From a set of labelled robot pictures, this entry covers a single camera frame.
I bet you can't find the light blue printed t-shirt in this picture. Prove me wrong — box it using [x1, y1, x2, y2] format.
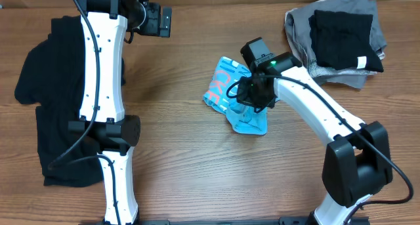
[203, 56, 268, 135]

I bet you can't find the folded beige garment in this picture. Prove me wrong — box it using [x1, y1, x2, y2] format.
[283, 0, 385, 83]

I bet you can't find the folded grey garment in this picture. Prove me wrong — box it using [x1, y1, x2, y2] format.
[283, 0, 387, 90]

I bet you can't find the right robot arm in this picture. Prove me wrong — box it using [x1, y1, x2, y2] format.
[236, 37, 392, 224]

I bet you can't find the folded black garment with tag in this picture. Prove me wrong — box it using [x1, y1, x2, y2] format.
[309, 10, 384, 72]

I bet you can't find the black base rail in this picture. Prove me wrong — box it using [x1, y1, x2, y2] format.
[135, 216, 309, 225]

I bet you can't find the black garment on left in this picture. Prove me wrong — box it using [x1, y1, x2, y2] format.
[14, 14, 127, 188]

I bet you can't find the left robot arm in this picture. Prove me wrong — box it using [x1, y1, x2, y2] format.
[68, 0, 172, 224]

